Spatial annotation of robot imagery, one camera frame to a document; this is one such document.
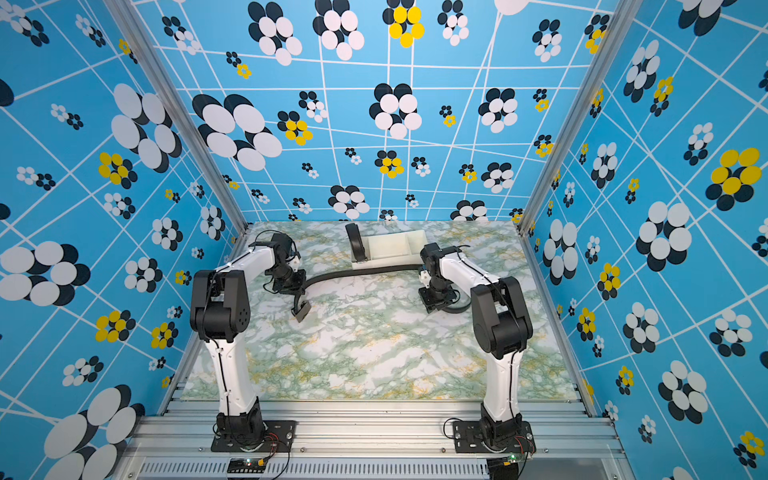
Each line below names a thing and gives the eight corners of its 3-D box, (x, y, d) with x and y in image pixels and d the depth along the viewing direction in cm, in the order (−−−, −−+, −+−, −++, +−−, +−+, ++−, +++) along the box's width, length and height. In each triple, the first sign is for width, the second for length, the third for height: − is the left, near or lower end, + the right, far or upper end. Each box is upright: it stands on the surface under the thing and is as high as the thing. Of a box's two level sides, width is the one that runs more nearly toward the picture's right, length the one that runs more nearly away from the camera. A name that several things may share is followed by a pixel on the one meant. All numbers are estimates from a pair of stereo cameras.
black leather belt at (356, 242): (359, 274, 107) (355, 247, 95) (352, 251, 114) (347, 223, 102) (367, 272, 108) (364, 245, 96) (360, 249, 114) (356, 221, 103)
